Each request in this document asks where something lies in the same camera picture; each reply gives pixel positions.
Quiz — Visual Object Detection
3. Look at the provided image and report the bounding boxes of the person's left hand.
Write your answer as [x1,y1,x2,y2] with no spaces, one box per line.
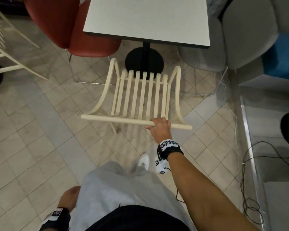
[57,186,81,212]

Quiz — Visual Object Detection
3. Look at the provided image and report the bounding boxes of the person's right hand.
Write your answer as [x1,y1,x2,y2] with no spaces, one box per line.
[144,116,173,145]

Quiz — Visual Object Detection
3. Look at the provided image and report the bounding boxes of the cream slatted chair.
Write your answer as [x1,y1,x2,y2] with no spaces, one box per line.
[81,58,193,134]
[0,2,48,95]

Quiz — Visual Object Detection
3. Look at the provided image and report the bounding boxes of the person's right forearm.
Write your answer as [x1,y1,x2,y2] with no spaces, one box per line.
[167,151,261,231]

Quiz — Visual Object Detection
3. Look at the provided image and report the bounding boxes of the grey chair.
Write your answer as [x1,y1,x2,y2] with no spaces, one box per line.
[178,0,280,98]

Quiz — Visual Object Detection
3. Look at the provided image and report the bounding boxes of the red chair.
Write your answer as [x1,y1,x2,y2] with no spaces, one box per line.
[23,0,123,86]

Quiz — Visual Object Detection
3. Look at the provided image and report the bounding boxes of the white right shoe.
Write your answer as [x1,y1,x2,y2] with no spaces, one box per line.
[138,153,150,171]

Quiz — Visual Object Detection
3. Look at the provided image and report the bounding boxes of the grey trousers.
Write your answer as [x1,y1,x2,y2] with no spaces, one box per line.
[68,161,196,231]

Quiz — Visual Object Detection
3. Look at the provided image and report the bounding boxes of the black shirt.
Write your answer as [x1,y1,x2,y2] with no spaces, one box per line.
[85,205,191,231]

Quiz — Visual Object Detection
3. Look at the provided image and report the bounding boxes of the white table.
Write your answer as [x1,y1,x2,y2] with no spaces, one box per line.
[83,0,211,80]

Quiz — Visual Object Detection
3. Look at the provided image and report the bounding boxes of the right wrist camera band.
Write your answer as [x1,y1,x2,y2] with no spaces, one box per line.
[155,139,184,175]

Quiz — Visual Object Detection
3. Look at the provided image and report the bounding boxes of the wrist camera band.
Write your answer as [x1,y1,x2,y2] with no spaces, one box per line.
[38,207,71,231]
[155,139,184,175]

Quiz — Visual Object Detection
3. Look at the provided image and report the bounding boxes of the left wrist camera band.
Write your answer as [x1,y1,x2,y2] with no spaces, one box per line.
[38,207,71,231]

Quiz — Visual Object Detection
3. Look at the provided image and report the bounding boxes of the black cable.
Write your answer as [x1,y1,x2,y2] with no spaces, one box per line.
[239,141,289,226]

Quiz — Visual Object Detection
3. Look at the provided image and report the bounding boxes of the metal floor rail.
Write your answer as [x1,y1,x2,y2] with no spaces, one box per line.
[239,95,271,231]

